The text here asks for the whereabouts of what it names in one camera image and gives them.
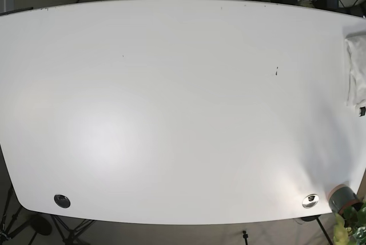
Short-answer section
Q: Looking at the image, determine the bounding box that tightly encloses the white printed T-shirt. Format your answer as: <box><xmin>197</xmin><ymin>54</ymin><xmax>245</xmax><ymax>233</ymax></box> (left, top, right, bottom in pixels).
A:
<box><xmin>344</xmin><ymin>33</ymin><xmax>365</xmax><ymax>109</ymax></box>

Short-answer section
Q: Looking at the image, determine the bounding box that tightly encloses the black table grommet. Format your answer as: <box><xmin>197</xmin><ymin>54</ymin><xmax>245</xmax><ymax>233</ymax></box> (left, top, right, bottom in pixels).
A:
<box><xmin>54</xmin><ymin>194</ymin><xmax>71</xmax><ymax>208</ymax></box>

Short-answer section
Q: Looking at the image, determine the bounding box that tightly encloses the silver table grommet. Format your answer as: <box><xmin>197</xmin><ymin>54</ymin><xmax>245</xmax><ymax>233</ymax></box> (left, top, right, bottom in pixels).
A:
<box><xmin>302</xmin><ymin>194</ymin><xmax>319</xmax><ymax>208</ymax></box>

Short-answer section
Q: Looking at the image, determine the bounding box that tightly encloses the grey plant pot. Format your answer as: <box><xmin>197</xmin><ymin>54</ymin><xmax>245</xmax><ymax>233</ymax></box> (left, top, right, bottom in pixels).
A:
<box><xmin>327</xmin><ymin>184</ymin><xmax>363</xmax><ymax>215</ymax></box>

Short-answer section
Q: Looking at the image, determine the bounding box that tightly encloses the green potted plant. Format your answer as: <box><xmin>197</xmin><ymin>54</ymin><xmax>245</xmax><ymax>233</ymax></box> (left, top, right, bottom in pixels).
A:
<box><xmin>333</xmin><ymin>202</ymin><xmax>365</xmax><ymax>245</ymax></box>

